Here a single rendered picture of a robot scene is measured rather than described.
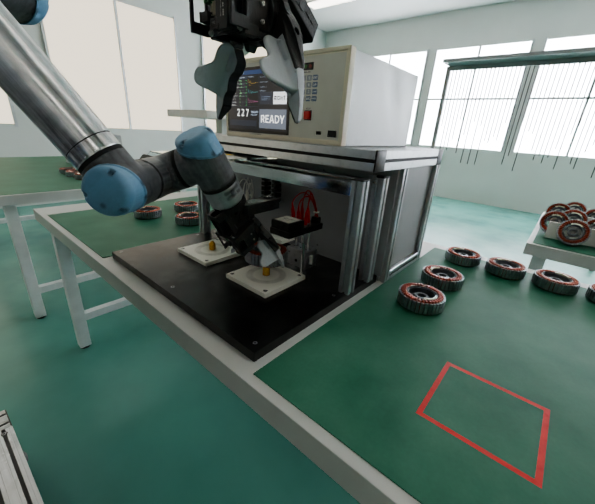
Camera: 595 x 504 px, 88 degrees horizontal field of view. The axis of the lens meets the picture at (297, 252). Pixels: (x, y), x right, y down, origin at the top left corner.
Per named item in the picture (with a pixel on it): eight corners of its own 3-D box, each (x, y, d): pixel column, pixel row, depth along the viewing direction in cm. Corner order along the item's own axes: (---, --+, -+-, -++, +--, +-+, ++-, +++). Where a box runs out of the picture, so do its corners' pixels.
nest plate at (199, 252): (205, 266, 87) (205, 262, 87) (177, 251, 96) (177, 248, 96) (246, 253, 98) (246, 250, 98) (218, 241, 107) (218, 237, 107)
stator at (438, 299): (387, 296, 82) (390, 283, 80) (421, 291, 86) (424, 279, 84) (417, 319, 72) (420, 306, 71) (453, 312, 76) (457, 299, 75)
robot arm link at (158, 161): (102, 169, 53) (159, 149, 52) (135, 162, 64) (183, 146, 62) (124, 211, 56) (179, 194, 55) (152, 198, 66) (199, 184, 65)
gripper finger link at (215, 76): (179, 102, 42) (198, 29, 36) (215, 106, 46) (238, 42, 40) (191, 117, 41) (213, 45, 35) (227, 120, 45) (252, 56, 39)
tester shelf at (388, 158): (374, 172, 66) (377, 150, 64) (195, 146, 106) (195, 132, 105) (440, 164, 98) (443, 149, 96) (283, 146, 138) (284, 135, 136)
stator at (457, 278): (469, 287, 89) (473, 276, 88) (445, 295, 84) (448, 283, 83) (436, 272, 98) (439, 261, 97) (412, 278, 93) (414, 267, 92)
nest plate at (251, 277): (265, 298, 73) (265, 294, 73) (225, 277, 82) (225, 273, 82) (305, 279, 84) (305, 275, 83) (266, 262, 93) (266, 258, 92)
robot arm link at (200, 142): (173, 132, 59) (214, 118, 58) (201, 180, 67) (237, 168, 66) (164, 150, 53) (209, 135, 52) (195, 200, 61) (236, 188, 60)
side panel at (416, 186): (383, 283, 89) (404, 168, 78) (374, 279, 91) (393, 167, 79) (419, 258, 109) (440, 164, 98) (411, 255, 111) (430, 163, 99)
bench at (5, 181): (31, 325, 179) (-9, 196, 152) (-18, 241, 289) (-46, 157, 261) (198, 270, 258) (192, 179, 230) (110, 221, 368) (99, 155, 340)
